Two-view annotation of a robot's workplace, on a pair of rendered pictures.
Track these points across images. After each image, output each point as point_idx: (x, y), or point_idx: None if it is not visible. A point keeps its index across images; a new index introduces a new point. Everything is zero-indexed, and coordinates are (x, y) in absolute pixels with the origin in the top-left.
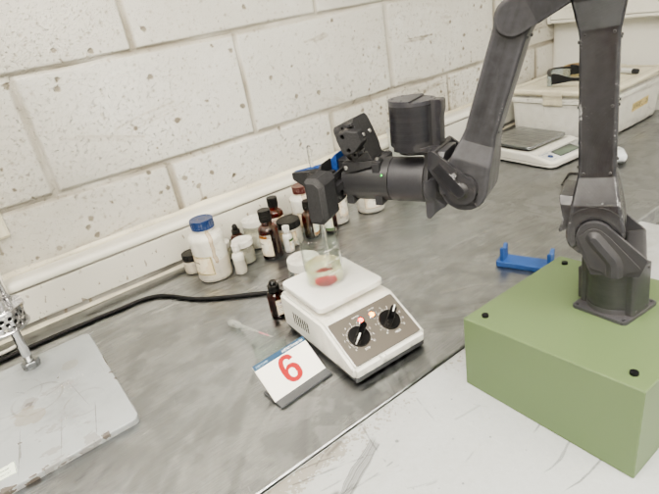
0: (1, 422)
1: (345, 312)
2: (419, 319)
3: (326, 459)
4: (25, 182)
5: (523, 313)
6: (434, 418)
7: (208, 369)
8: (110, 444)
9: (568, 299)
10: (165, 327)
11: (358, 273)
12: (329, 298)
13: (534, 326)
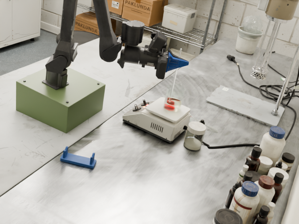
0: (249, 98)
1: None
2: (128, 132)
3: (138, 94)
4: None
5: (85, 83)
6: (110, 101)
7: (202, 115)
8: (206, 97)
9: (69, 86)
10: (245, 131)
11: (158, 110)
12: (162, 100)
13: (82, 79)
